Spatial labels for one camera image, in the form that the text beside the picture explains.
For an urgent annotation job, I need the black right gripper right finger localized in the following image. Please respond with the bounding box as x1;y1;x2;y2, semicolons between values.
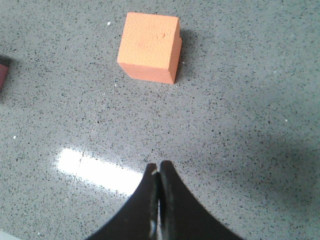
159;160;241;240

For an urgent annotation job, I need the pink foam cube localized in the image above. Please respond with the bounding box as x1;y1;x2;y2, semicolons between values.
0;63;10;90

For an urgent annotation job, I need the orange foam cube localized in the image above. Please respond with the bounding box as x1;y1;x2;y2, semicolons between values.
117;12;182;84

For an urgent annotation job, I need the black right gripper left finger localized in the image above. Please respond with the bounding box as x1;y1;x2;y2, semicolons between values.
88;163;160;240

